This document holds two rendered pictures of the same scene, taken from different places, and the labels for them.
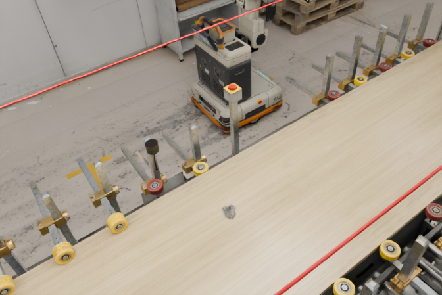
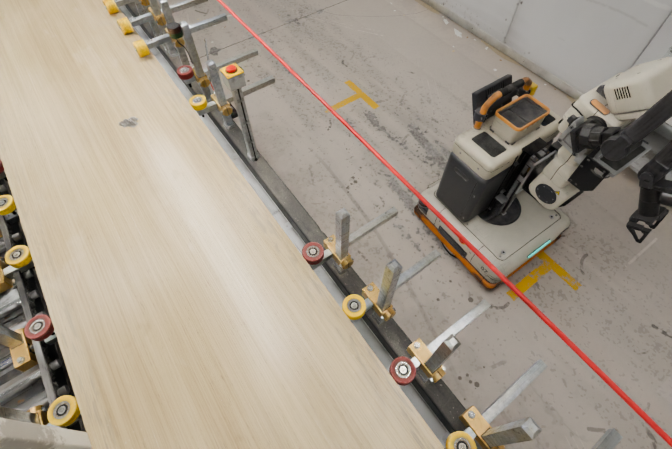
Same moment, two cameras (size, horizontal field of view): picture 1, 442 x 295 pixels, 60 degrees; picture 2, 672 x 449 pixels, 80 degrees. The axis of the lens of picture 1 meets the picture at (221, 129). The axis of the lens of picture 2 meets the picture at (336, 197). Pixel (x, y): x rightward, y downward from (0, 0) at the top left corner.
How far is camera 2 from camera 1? 2.41 m
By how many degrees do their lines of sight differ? 55
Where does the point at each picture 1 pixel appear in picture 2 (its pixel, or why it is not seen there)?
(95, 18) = (582, 12)
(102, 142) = (398, 97)
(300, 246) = (63, 175)
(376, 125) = (221, 298)
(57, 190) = (330, 78)
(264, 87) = (495, 245)
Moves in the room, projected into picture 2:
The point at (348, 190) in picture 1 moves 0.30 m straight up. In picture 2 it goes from (113, 231) to (69, 184)
